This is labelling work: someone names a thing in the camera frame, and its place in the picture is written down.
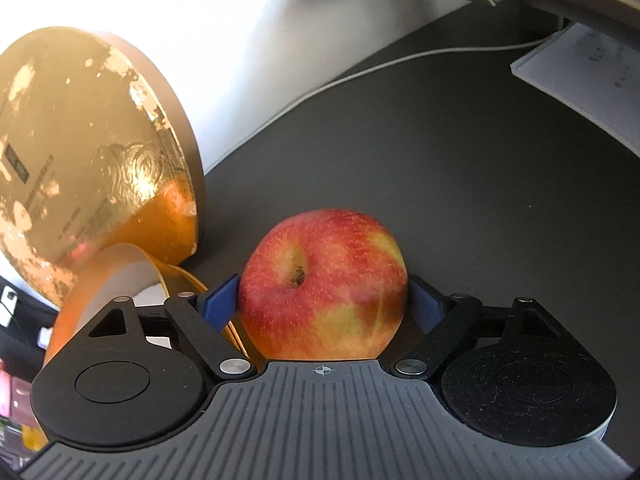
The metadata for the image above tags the pink water bottle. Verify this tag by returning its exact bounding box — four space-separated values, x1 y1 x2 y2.
1 370 47 469

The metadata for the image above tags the red yellow apple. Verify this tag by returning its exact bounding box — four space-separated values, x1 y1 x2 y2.
239 209 408 361

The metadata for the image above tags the white cable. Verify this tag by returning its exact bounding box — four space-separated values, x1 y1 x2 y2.
207 39 547 174

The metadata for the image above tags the gold round box lid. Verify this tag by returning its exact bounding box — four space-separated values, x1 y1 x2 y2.
1 26 205 304

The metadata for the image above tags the gold round gift box base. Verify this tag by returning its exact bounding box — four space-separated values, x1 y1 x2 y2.
43 242 252 366

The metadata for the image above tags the white paper sheet stack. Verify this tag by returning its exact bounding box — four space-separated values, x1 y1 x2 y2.
511 24 640 154

